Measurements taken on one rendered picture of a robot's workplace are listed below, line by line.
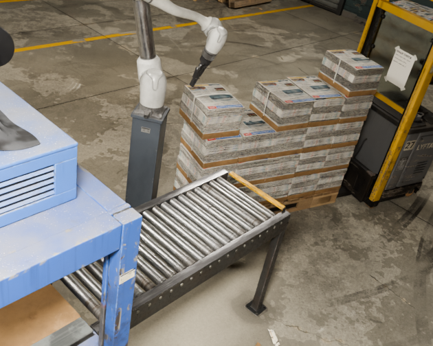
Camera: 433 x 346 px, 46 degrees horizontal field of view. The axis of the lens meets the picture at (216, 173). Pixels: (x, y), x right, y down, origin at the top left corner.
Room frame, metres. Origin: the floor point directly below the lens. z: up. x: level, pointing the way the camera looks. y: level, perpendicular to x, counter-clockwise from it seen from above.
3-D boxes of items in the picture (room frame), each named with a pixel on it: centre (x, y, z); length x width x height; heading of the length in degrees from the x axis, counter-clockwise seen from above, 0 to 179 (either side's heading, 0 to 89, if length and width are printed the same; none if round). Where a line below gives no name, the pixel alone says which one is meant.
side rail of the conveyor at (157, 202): (2.18, 0.35, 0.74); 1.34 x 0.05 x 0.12; 143
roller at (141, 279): (1.76, 0.35, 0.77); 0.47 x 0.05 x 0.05; 53
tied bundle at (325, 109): (3.70, -0.62, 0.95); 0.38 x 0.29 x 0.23; 33
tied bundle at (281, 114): (3.53, -0.37, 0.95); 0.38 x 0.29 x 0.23; 36
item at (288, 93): (3.52, -0.38, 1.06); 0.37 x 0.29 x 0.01; 36
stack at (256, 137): (3.45, -0.27, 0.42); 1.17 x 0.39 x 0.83; 125
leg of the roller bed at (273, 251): (2.38, -0.43, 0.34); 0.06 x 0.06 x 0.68; 53
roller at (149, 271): (1.81, 0.31, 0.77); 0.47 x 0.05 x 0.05; 53
